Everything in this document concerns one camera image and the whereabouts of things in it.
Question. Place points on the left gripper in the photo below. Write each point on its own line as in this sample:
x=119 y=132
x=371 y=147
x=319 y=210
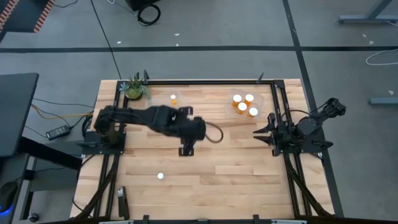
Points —
x=186 y=149

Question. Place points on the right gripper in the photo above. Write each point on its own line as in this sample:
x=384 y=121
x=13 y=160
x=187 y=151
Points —
x=275 y=140

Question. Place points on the orange pill bottle white cap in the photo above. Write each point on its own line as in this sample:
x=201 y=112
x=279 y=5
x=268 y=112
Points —
x=237 y=99
x=248 y=99
x=242 y=107
x=253 y=112

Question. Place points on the slim orange pill bottle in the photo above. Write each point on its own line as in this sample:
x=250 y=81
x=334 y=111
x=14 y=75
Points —
x=173 y=99

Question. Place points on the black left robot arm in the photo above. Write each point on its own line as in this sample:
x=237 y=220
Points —
x=133 y=116

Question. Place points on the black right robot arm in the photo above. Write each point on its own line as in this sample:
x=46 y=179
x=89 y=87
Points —
x=306 y=126

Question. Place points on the wide clear pill bottle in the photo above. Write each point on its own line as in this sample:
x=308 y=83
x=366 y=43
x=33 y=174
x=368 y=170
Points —
x=160 y=176

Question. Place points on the clear plastic bin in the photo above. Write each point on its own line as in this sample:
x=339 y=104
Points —
x=161 y=99
x=230 y=112

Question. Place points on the orange striped bin rack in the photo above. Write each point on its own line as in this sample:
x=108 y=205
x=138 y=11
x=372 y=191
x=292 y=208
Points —
x=43 y=15

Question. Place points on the potted green plant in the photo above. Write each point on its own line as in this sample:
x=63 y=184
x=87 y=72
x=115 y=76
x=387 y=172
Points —
x=134 y=90

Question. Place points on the black flat bar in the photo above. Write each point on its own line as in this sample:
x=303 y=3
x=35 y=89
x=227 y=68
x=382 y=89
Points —
x=122 y=202

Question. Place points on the white light bar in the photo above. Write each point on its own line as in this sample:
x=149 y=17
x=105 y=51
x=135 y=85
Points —
x=287 y=222
x=116 y=222

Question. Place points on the black power adapter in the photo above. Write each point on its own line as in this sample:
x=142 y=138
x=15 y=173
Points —
x=58 y=132

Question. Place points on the black desk beam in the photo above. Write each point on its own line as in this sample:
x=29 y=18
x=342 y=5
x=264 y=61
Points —
x=49 y=154

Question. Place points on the black box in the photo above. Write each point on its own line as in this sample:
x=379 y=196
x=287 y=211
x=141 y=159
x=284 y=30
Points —
x=141 y=3

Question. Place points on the black caster wheel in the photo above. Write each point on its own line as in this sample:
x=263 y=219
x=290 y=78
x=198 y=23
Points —
x=32 y=217

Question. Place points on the black desk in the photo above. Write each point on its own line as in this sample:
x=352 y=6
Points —
x=15 y=112

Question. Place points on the computer mouse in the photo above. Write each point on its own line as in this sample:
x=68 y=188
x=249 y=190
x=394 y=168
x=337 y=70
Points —
x=7 y=193

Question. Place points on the black aluminium rig frame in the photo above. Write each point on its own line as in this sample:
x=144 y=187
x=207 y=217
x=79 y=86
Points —
x=199 y=82

